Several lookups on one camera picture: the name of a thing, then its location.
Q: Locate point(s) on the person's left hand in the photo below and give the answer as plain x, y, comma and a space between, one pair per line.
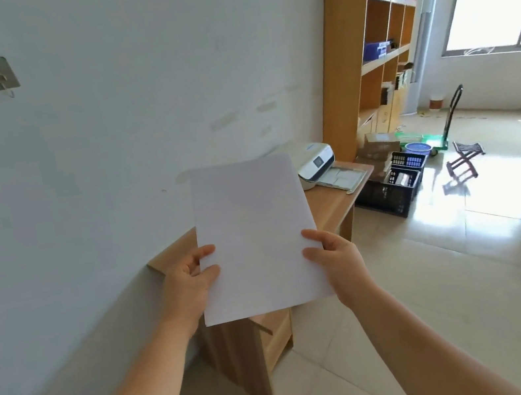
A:
182, 294

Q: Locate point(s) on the person's right hand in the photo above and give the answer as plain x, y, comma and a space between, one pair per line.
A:
346, 267

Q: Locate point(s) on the person's right thumb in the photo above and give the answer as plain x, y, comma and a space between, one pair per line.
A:
314, 253

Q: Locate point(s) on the person's left thumb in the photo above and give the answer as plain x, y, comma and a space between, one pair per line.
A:
209, 276

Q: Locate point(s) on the white paper sheet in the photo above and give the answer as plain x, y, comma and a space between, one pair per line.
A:
255, 236

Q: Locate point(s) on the person's right forearm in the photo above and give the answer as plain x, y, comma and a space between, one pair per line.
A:
418, 353

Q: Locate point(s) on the wooden desk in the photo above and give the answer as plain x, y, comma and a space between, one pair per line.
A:
243, 353

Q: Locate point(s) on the large black plastic crate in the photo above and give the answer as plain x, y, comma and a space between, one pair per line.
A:
384, 198

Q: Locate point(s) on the white printer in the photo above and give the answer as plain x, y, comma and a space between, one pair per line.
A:
313, 161

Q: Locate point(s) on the brown cardboard box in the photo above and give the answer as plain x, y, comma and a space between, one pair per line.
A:
379, 144

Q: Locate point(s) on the small black plastic crate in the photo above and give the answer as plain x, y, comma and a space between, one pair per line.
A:
409, 160

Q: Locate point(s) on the blue plastic basin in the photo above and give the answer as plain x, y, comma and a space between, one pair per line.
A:
417, 148

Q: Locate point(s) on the light cardboard shelf box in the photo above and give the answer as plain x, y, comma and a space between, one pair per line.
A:
389, 117

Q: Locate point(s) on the green platform trolley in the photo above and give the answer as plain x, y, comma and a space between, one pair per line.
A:
434, 141

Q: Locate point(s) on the folding stool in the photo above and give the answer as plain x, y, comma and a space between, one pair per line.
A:
465, 158

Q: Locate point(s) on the row of upright files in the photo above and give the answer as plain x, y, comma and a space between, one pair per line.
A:
396, 85

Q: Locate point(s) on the wooden bookshelf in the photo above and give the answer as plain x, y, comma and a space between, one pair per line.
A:
342, 64

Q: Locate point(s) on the small white waste bin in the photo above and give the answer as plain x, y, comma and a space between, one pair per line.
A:
436, 102

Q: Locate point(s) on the blue box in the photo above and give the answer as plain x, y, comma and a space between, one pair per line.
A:
378, 50

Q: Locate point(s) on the white tower fan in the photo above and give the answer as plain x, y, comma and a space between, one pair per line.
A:
425, 50

